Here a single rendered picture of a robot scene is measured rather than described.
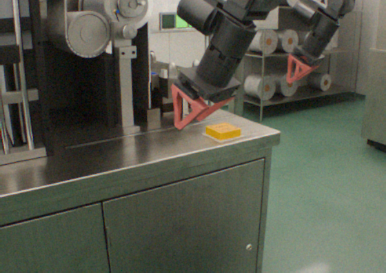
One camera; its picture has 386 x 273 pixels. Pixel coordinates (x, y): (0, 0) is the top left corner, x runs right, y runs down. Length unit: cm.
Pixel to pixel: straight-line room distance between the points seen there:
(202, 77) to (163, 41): 358
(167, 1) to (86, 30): 55
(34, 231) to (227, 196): 52
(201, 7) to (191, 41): 376
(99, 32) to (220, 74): 56
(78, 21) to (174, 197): 53
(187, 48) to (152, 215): 347
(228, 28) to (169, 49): 366
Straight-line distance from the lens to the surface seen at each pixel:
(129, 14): 108
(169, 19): 153
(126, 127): 109
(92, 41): 108
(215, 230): 112
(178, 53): 428
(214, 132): 101
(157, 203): 96
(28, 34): 94
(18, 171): 90
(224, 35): 57
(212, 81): 60
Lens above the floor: 124
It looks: 18 degrees down
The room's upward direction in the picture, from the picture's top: straight up
